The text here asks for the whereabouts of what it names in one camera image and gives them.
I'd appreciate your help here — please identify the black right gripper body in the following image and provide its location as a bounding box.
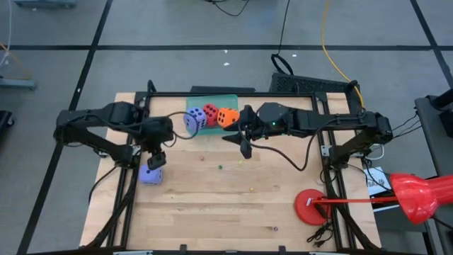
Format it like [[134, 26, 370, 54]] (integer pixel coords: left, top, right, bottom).
[[240, 104, 263, 160]]

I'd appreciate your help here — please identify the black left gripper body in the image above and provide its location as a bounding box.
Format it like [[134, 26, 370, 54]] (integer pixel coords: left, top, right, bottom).
[[141, 117, 176, 171]]

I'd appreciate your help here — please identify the large orange foam die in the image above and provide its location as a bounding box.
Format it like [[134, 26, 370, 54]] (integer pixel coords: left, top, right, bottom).
[[216, 107, 241, 129]]

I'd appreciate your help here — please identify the large red foam die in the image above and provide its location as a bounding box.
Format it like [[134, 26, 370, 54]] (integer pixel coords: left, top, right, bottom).
[[202, 103, 220, 128]]

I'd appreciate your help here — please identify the large purple foam die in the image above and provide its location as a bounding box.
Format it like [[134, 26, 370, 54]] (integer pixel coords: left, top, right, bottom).
[[183, 106, 208, 133], [138, 164, 164, 186]]

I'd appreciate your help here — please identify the teal translucent plastic bin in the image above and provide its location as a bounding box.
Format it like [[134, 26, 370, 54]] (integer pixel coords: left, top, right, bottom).
[[186, 93, 239, 137]]

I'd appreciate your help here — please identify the black flat bar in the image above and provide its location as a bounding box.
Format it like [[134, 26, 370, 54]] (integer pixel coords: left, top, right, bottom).
[[190, 86, 256, 94]]

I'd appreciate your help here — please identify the black perforated box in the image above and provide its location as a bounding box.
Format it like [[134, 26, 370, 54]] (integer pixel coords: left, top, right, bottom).
[[269, 72, 362, 123]]

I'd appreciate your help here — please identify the white printed paper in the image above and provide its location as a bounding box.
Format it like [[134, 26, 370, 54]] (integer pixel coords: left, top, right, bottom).
[[366, 166, 394, 198]]

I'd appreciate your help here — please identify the grey bench foot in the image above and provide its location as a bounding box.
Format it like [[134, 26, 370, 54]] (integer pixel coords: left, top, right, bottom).
[[13, 0, 78, 9], [0, 77, 38, 91]]

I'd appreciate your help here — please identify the black floor object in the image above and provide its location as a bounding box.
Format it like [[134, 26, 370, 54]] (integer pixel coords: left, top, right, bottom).
[[0, 110, 15, 137]]

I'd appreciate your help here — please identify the red desk lamp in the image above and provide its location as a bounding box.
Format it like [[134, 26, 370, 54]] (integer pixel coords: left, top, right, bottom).
[[294, 172, 453, 227]]

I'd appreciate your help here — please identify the black side cart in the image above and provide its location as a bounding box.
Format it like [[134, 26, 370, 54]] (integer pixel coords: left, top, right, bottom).
[[413, 87, 453, 255]]

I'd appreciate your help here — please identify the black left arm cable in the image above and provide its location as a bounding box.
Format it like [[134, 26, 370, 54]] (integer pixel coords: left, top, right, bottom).
[[164, 111, 200, 148]]

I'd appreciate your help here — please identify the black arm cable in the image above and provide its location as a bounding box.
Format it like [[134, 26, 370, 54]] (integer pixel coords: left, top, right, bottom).
[[237, 118, 343, 172], [164, 111, 200, 148]]

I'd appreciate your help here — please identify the black aluminium table frame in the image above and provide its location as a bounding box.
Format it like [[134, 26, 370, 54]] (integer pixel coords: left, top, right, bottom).
[[79, 79, 382, 253]]

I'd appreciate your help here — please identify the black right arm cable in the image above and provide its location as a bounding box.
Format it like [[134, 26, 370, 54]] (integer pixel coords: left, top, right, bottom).
[[237, 118, 343, 172]]

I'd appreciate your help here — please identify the long black cable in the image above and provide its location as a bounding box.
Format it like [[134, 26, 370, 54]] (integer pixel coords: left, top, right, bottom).
[[270, 0, 294, 77]]

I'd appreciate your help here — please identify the black looped cable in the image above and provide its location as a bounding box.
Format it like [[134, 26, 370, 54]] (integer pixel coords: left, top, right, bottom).
[[201, 0, 248, 17]]

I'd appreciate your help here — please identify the yellow cable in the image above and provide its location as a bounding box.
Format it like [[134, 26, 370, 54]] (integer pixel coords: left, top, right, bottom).
[[320, 0, 365, 118]]

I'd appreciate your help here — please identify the black plug cord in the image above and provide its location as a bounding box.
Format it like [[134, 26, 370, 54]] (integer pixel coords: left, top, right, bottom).
[[306, 222, 334, 248]]

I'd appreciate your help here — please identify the white cable bundle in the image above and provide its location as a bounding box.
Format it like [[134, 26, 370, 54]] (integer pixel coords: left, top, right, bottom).
[[360, 141, 386, 161]]

